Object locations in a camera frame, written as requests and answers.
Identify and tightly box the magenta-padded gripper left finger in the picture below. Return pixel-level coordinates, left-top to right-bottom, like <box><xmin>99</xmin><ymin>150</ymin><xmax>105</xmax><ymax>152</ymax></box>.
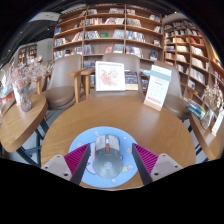
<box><xmin>40</xmin><ymin>143</ymin><xmax>92</xmax><ymax>186</ymax></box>

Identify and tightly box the dark standing book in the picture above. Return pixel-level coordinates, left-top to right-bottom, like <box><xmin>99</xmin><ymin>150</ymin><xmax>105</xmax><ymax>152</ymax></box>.
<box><xmin>124</xmin><ymin>70</ymin><xmax>139</xmax><ymax>91</ymax></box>

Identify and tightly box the large wooden bookshelf unit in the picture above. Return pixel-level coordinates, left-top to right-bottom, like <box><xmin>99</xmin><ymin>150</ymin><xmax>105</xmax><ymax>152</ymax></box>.
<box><xmin>52</xmin><ymin>3</ymin><xmax>165</xmax><ymax>68</ymax></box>

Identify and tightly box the glass vase with dried flowers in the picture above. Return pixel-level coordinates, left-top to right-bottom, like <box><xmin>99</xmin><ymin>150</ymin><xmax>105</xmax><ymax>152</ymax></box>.
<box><xmin>199</xmin><ymin>84</ymin><xmax>224</xmax><ymax>130</ymax></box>

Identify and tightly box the flat stack of pale books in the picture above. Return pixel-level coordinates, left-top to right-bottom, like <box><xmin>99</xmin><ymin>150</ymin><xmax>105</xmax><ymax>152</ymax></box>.
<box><xmin>139</xmin><ymin>68</ymin><xmax>152</xmax><ymax>78</ymax></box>

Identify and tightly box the glass vase with pink flowers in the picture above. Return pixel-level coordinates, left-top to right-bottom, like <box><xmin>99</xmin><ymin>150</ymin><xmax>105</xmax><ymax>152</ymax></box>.
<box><xmin>8</xmin><ymin>56</ymin><xmax>52</xmax><ymax>113</ymax></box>

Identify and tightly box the grey computer mouse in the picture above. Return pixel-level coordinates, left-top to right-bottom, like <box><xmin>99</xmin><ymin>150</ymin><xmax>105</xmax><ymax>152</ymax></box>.
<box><xmin>92</xmin><ymin>134</ymin><xmax>124</xmax><ymax>179</ymax></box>

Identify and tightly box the stack of blue books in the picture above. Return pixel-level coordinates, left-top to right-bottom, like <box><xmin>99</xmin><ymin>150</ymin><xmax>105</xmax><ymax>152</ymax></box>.
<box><xmin>185</xmin><ymin>98</ymin><xmax>207</xmax><ymax>120</ymax></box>

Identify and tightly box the white hanging ceiling sign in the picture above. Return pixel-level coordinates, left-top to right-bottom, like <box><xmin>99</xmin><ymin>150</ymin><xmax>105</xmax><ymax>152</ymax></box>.
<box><xmin>28</xmin><ymin>11</ymin><xmax>61</xmax><ymax>24</ymax></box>

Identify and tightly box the round wooden side table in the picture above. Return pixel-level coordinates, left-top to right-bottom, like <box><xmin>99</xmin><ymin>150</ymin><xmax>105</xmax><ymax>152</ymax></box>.
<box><xmin>188</xmin><ymin>111</ymin><xmax>224</xmax><ymax>162</ymax></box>
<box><xmin>0</xmin><ymin>93</ymin><xmax>49</xmax><ymax>164</ymax></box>

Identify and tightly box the white framed floral picture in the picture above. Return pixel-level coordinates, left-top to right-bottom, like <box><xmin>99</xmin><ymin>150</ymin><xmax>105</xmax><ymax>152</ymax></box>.
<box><xmin>94</xmin><ymin>60</ymin><xmax>127</xmax><ymax>92</ymax></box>

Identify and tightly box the round blue cartoon mouse pad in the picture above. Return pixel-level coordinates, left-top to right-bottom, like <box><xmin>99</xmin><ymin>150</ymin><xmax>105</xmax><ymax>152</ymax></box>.
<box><xmin>68</xmin><ymin>125</ymin><xmax>138</xmax><ymax>189</ymax></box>

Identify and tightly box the small distant bookshelf unit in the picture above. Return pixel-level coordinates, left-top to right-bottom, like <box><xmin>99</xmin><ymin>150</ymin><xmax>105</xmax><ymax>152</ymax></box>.
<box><xmin>17</xmin><ymin>43</ymin><xmax>38</xmax><ymax>66</ymax></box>

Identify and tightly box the white sign on wooden base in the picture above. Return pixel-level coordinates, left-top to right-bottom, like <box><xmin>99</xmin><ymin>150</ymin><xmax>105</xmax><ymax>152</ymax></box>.
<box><xmin>143</xmin><ymin>64</ymin><xmax>173</xmax><ymax>112</ymax></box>

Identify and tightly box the small white sign wooden base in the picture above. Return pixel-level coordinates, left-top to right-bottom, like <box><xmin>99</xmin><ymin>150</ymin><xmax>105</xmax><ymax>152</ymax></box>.
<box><xmin>211</xmin><ymin>109</ymin><xmax>224</xmax><ymax>138</ymax></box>

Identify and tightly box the brown padded wooden armchair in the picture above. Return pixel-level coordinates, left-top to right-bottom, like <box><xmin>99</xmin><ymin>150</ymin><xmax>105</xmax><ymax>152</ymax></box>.
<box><xmin>153</xmin><ymin>59</ymin><xmax>198</xmax><ymax>122</ymax></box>
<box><xmin>35</xmin><ymin>54</ymin><xmax>87</xmax><ymax>111</ymax></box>
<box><xmin>81</xmin><ymin>53</ymin><xmax>149</xmax><ymax>99</ymax></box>

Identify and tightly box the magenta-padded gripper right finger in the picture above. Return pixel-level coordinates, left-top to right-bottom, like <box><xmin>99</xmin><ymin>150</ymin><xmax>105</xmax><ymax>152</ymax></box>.
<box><xmin>131</xmin><ymin>143</ymin><xmax>184</xmax><ymax>187</ymax></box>

